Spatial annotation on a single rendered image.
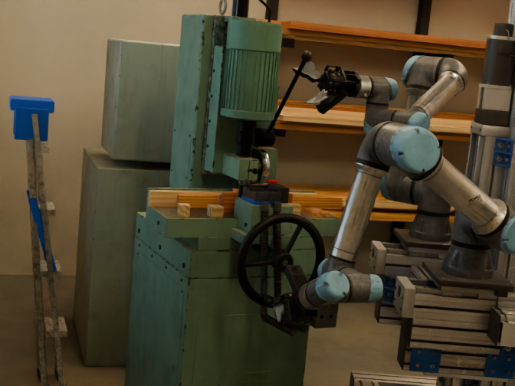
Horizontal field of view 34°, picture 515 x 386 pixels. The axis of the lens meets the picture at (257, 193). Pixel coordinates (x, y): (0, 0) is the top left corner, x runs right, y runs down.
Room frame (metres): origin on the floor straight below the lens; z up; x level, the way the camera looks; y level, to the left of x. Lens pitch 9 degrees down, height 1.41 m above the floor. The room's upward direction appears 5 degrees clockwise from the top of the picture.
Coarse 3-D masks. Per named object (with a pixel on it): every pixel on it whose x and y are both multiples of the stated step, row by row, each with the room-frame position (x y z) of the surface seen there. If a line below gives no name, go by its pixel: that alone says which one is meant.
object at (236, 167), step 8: (224, 160) 2.82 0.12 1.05; (232, 160) 2.76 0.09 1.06; (240, 160) 2.71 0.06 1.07; (248, 160) 2.72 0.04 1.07; (256, 160) 2.74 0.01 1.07; (224, 168) 2.82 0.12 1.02; (232, 168) 2.76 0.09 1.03; (240, 168) 2.71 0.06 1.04; (232, 176) 2.75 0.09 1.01; (240, 176) 2.71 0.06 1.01; (248, 176) 2.73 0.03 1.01; (256, 176) 2.74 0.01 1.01
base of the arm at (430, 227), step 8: (416, 216) 2.99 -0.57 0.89; (424, 216) 2.95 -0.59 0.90; (432, 216) 2.94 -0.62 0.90; (440, 216) 2.94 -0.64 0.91; (448, 216) 2.97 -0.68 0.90; (416, 224) 2.96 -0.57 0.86; (424, 224) 2.95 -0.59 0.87; (432, 224) 2.93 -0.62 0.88; (440, 224) 2.94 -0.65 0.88; (448, 224) 2.96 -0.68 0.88; (416, 232) 2.95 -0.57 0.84; (424, 232) 2.94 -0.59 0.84; (432, 232) 2.92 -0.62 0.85; (440, 232) 2.93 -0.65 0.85; (448, 232) 2.96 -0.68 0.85; (432, 240) 2.92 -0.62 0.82; (440, 240) 2.92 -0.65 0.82; (448, 240) 2.95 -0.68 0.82
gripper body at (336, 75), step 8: (328, 72) 2.76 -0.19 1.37; (336, 72) 2.77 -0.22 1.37; (344, 72) 2.77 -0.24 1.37; (352, 72) 2.78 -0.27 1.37; (320, 80) 2.78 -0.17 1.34; (328, 80) 2.75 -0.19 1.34; (336, 80) 2.72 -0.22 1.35; (344, 80) 2.76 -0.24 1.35; (352, 80) 2.79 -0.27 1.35; (360, 80) 2.77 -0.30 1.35; (320, 88) 2.78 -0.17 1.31; (328, 88) 2.73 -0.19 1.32; (336, 88) 2.75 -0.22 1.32; (344, 88) 2.78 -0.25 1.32; (352, 88) 2.80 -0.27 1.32; (336, 96) 2.78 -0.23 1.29; (352, 96) 2.80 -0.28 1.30
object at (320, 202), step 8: (184, 200) 2.68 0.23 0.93; (192, 200) 2.69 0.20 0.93; (200, 200) 2.70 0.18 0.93; (208, 200) 2.71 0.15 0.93; (216, 200) 2.72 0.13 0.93; (296, 200) 2.85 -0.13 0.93; (304, 200) 2.86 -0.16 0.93; (312, 200) 2.88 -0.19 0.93; (320, 200) 2.89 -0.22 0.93; (328, 200) 2.90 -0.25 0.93; (336, 200) 2.92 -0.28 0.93; (304, 208) 2.86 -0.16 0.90; (320, 208) 2.89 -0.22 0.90; (328, 208) 2.90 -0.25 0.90; (336, 208) 2.92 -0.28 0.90
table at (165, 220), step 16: (160, 208) 2.63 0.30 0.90; (176, 208) 2.65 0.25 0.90; (192, 208) 2.68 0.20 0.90; (160, 224) 2.54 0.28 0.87; (176, 224) 2.50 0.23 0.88; (192, 224) 2.53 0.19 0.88; (208, 224) 2.55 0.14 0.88; (224, 224) 2.57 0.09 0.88; (320, 224) 2.72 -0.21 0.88; (336, 224) 2.74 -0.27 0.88; (240, 240) 2.51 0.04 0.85; (256, 240) 2.51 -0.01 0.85; (272, 240) 2.54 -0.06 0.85; (288, 240) 2.56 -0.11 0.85
